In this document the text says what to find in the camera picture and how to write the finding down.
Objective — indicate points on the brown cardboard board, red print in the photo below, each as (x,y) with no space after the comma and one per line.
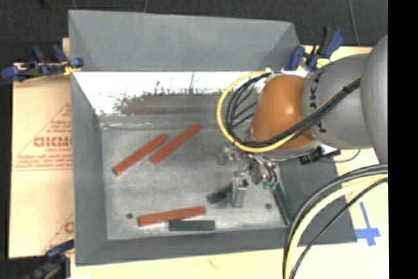
(39,140)

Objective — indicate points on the black cylinder on white bracket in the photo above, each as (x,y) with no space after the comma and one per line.
(313,157)

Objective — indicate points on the red-brown flat block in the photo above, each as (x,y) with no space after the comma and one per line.
(140,154)
(175,143)
(171,216)

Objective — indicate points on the dark green flat block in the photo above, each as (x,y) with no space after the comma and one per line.
(282,204)
(219,195)
(192,225)

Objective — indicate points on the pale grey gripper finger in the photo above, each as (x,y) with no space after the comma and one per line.
(243,194)
(235,192)

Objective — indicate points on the grey metal bin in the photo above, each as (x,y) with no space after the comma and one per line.
(183,179)

